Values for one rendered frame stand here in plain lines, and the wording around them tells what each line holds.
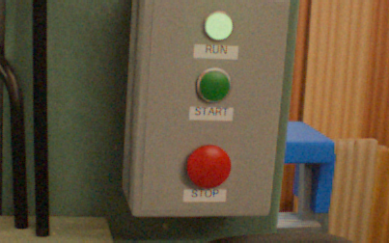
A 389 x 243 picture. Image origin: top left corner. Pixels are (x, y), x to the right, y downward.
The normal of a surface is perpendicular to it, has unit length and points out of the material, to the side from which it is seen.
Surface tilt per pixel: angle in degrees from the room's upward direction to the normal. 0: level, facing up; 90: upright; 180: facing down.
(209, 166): 90
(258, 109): 90
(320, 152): 90
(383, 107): 87
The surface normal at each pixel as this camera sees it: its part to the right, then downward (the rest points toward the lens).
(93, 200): 0.20, 0.25
